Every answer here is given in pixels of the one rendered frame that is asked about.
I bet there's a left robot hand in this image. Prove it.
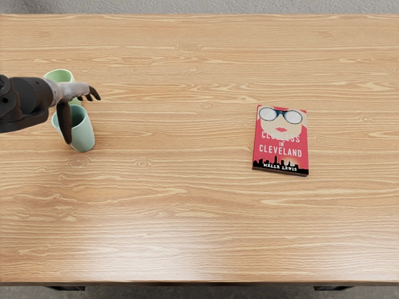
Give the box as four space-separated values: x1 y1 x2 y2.
43 77 102 145

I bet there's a light green cup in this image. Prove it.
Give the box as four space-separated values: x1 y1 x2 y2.
43 69 83 107

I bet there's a mint green cup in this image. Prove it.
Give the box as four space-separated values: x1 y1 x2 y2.
51 104 96 153

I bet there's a red paperback book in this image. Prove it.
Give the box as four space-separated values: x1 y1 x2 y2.
251 104 310 178

